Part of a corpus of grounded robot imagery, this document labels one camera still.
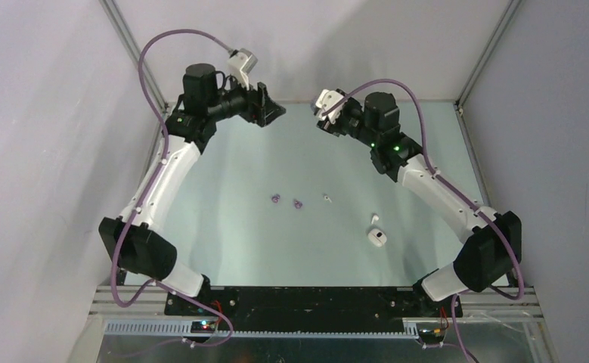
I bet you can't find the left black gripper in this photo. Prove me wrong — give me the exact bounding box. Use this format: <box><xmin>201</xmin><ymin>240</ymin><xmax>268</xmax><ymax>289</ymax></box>
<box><xmin>206</xmin><ymin>70</ymin><xmax>284</xmax><ymax>127</ymax></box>

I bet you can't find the white charging case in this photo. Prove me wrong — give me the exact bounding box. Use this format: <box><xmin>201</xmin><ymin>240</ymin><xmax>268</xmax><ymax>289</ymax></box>
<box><xmin>367</xmin><ymin>228</ymin><xmax>387</xmax><ymax>247</ymax></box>

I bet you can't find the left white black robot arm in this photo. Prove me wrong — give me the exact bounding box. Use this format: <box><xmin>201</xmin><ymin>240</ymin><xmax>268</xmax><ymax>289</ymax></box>
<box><xmin>98</xmin><ymin>63</ymin><xmax>286</xmax><ymax>315</ymax></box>

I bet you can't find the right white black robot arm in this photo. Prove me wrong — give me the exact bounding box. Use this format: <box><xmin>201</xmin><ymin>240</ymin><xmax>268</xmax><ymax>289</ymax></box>
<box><xmin>312</xmin><ymin>89</ymin><xmax>522</xmax><ymax>316</ymax></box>

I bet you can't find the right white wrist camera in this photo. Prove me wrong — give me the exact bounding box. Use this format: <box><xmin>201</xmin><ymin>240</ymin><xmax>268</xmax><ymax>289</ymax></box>
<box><xmin>313</xmin><ymin>89</ymin><xmax>345</xmax><ymax>124</ymax></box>

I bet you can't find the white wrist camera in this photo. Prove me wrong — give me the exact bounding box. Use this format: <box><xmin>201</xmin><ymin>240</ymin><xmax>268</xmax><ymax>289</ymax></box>
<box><xmin>313</xmin><ymin>89</ymin><xmax>345</xmax><ymax>124</ymax></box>
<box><xmin>228</xmin><ymin>48</ymin><xmax>258</xmax><ymax>90</ymax></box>

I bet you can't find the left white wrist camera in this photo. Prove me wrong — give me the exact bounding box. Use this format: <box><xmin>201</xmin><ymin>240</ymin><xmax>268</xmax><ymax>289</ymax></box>
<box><xmin>228</xmin><ymin>48</ymin><xmax>258</xmax><ymax>90</ymax></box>

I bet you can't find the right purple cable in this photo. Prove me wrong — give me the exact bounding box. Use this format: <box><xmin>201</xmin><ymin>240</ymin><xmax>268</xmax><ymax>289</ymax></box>
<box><xmin>327</xmin><ymin>78</ymin><xmax>525</xmax><ymax>363</ymax></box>

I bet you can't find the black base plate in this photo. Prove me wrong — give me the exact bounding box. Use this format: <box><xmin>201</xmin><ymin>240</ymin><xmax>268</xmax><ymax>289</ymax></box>
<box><xmin>163</xmin><ymin>287</ymin><xmax>463</xmax><ymax>334</ymax></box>

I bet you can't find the grey cable duct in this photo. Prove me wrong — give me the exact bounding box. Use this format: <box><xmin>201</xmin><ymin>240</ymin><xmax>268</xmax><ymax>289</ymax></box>
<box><xmin>104</xmin><ymin>319</ymin><xmax>419</xmax><ymax>339</ymax></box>

